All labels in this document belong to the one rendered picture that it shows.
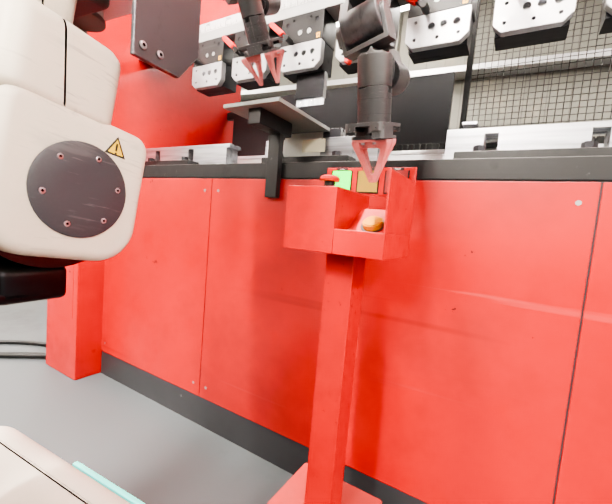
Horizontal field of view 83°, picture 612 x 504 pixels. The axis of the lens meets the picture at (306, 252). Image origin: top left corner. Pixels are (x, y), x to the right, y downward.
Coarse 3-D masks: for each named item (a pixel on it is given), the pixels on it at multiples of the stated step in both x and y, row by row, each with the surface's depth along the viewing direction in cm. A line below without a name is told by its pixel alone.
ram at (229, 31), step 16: (208, 0) 125; (320, 0) 101; (336, 0) 99; (400, 0) 95; (208, 16) 125; (224, 16) 121; (272, 16) 110; (288, 16) 107; (336, 16) 104; (208, 32) 125; (224, 32) 121
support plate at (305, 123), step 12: (228, 108) 90; (240, 108) 89; (264, 108) 87; (276, 108) 87; (288, 108) 86; (288, 120) 96; (300, 120) 95; (312, 120) 94; (300, 132) 107; (312, 132) 106
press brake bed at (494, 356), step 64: (192, 192) 116; (256, 192) 102; (448, 192) 75; (512, 192) 68; (576, 192) 63; (128, 256) 135; (192, 256) 116; (256, 256) 102; (320, 256) 91; (448, 256) 75; (512, 256) 69; (576, 256) 64; (128, 320) 136; (192, 320) 117; (256, 320) 103; (320, 320) 92; (384, 320) 83; (448, 320) 75; (512, 320) 69; (576, 320) 64; (128, 384) 138; (192, 384) 118; (256, 384) 103; (384, 384) 83; (448, 384) 76; (512, 384) 69; (576, 384) 64; (256, 448) 105; (384, 448) 83; (448, 448) 76; (512, 448) 70; (576, 448) 64
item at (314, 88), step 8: (320, 72) 105; (304, 80) 108; (312, 80) 107; (320, 80) 105; (296, 88) 110; (304, 88) 108; (312, 88) 107; (320, 88) 106; (296, 96) 110; (304, 96) 109; (312, 96) 107; (320, 96) 106; (296, 104) 111; (304, 104) 110; (312, 104) 108; (320, 104) 107
